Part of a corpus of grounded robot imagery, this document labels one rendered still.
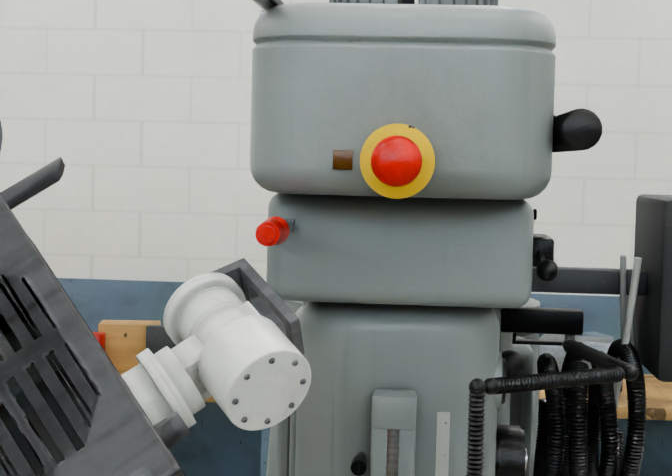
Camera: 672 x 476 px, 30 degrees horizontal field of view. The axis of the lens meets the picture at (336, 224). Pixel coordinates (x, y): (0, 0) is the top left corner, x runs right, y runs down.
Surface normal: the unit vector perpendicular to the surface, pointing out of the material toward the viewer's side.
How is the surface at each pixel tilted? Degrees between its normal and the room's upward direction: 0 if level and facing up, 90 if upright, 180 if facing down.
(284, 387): 115
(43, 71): 90
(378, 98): 90
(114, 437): 65
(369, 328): 82
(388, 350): 90
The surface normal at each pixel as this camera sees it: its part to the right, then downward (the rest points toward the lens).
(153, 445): -0.06, -0.33
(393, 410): -0.07, 0.05
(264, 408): 0.51, 0.48
